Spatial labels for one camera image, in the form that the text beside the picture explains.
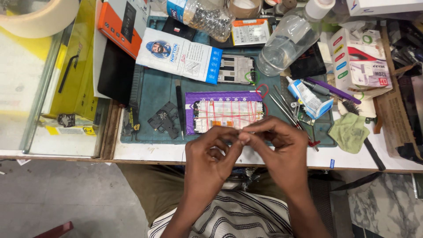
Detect person's left hand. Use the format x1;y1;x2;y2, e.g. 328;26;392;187
184;126;245;193

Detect person's right hand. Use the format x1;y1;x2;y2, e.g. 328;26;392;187
238;116;310;196

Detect small green circuit board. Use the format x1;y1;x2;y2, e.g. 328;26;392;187
297;105;315;126

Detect metal tweezers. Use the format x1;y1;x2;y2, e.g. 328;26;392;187
269;93;302;129
273;84;320;152

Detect purple bubble envelope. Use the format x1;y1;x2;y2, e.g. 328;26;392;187
185;91;264;136

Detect phone screen with red bands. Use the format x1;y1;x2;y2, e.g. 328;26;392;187
193;100;265;134

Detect olive trousers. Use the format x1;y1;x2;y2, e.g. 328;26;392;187
116;163;288;229

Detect striped white shirt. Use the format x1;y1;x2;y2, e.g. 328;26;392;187
147;190;295;238

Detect black plastic phone part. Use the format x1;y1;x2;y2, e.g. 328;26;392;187
147;101;179;139

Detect black tweezers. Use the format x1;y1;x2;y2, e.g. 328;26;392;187
175;79;186;140

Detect white blue glue tube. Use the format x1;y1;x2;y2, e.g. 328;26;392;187
286;76;334;120

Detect green cloth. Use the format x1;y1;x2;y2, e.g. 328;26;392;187
328;112;371;154

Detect red rubber band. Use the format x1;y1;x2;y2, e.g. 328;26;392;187
255;84;269;99

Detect grey screwdriver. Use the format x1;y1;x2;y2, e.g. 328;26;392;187
300;79;344;102

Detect purple plastic pry tool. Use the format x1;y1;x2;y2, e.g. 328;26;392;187
305;77;363;105

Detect teal repair mat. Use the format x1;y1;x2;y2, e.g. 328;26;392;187
120;16;338;148

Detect black brush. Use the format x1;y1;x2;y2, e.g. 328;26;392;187
342;100;387;172

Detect green rubber band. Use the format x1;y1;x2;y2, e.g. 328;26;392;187
244;70;261;85

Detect black textured pouch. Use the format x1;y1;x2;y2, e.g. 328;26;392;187
289;42;327;80

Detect white pouch with blue label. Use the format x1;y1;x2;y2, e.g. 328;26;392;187
136;28;224;85

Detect clear bottle with white cap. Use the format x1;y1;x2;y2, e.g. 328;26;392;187
257;0;336;77

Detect white charger box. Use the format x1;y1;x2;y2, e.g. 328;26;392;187
330;28;393;99

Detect black flat panel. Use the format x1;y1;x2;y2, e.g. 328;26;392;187
97;39;137;106

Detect phone battery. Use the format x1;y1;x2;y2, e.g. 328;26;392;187
231;18;274;47

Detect black phone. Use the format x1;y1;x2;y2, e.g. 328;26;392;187
161;16;198;42

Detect crushed clear plastic bottle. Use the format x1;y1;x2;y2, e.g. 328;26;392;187
166;0;236;42

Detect brown tape roll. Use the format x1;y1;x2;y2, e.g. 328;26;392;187
227;0;264;19

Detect yellow box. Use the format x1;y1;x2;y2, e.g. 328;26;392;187
41;0;100;121

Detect heap of black parts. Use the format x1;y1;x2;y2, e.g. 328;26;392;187
386;18;423;78

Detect red stool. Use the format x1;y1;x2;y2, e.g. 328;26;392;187
32;221;74;238

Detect orange and black box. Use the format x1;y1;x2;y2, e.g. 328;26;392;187
97;0;150;60

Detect white cardboard box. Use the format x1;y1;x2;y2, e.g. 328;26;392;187
345;0;423;17

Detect glass display case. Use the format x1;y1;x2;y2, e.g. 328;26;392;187
0;20;113;160

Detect beige masking tape roll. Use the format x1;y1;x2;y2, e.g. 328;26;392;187
0;0;80;39

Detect black flex cable part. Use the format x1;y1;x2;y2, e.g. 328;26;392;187
122;102;141;136

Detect silver phone middle frame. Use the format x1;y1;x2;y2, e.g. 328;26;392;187
218;55;257;85

